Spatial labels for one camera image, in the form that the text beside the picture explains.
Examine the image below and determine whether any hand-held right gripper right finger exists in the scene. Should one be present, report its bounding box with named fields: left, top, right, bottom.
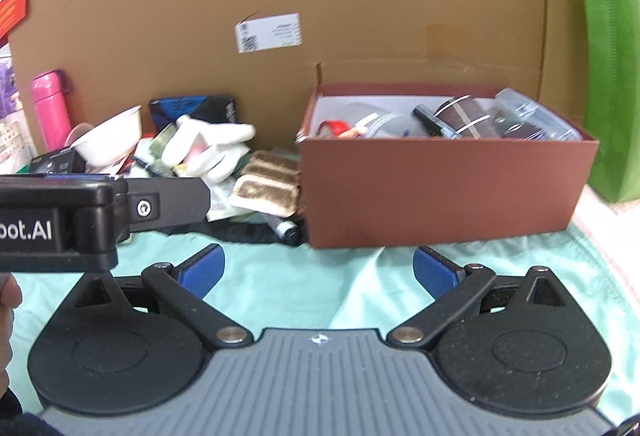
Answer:
left=387, top=245, right=568, bottom=348

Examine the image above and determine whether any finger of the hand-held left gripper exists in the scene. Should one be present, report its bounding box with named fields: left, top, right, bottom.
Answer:
left=127, top=176, right=211, bottom=233

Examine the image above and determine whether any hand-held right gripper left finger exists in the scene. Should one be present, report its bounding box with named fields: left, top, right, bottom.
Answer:
left=72, top=243, right=253, bottom=348

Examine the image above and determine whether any white work glove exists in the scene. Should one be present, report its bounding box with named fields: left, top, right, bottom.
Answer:
left=161, top=114, right=257, bottom=184

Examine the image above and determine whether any brown shoebox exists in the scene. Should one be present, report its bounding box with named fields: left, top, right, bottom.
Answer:
left=296, top=83, right=600, bottom=250

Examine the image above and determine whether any gold foil packet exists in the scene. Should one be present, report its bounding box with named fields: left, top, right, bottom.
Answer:
left=242, top=162, right=301, bottom=188
left=250, top=149, right=302, bottom=168
left=234, top=175, right=299, bottom=218

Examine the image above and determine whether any person's left hand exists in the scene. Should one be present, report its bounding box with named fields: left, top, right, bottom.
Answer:
left=0, top=274, right=24, bottom=389

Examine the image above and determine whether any small black box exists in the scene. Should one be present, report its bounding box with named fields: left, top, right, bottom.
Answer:
left=29, top=148, right=87, bottom=176

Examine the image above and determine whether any white plastic basket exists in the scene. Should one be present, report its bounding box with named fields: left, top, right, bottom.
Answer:
left=0, top=101, right=38, bottom=169

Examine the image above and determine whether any white paper bowl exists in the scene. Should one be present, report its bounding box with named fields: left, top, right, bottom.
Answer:
left=70, top=106, right=145, bottom=167

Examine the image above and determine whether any pink water bottle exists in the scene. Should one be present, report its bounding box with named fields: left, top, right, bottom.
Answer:
left=32, top=70, right=71, bottom=153

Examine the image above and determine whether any black cylinder with silver cap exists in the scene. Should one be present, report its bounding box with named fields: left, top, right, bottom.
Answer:
left=270, top=218, right=303, bottom=245

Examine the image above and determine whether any dark blue printed box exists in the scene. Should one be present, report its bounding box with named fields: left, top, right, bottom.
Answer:
left=148, top=94, right=237, bottom=133

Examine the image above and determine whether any teal cloth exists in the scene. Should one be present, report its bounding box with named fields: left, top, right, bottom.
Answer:
left=7, top=221, right=640, bottom=422

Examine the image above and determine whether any black marker pen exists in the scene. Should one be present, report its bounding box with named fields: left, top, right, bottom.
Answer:
left=413, top=104, right=463, bottom=140

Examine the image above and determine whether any brown striped belt roll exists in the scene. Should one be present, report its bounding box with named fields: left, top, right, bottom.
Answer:
left=434, top=94, right=501, bottom=139

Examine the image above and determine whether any clear round plastic container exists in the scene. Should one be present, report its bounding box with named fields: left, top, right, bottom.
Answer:
left=345, top=103, right=416, bottom=138

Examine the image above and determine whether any red tape roll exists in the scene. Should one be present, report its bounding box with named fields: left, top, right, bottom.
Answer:
left=318, top=120, right=351, bottom=138

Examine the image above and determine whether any clear plastic case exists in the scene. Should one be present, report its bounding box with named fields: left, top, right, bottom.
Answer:
left=494, top=88, right=583, bottom=142

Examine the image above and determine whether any cream towel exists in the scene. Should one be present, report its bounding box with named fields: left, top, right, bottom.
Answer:
left=572, top=186, right=640, bottom=307

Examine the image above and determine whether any white shipping label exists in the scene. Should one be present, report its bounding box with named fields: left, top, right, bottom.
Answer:
left=234, top=13, right=302, bottom=54

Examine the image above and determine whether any green fabric tote bag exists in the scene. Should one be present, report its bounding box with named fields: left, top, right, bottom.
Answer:
left=572, top=0, right=640, bottom=203

